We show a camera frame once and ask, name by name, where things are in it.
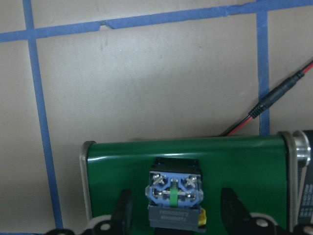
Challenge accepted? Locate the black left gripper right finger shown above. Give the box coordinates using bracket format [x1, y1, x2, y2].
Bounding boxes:
[221, 188, 252, 235]

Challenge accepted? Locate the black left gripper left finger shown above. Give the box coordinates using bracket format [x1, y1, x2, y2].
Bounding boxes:
[111, 189, 133, 235]

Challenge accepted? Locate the green push button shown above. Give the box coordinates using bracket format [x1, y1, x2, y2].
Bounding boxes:
[145, 157, 206, 233]

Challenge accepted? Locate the green conveyor belt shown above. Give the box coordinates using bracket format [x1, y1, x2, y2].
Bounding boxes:
[80, 130, 313, 235]

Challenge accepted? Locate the red black power cable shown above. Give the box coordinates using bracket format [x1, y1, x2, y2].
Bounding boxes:
[220, 58, 313, 137]

